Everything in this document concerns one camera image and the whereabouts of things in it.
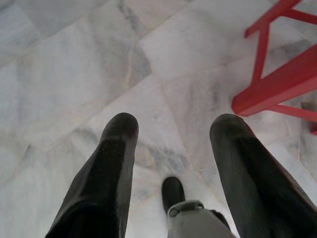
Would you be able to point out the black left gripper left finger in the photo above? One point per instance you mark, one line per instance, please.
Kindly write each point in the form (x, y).
(104, 178)

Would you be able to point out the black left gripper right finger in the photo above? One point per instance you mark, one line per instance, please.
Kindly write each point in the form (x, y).
(252, 178)

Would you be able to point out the red plastic stool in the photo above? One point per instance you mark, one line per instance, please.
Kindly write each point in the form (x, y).
(282, 84)

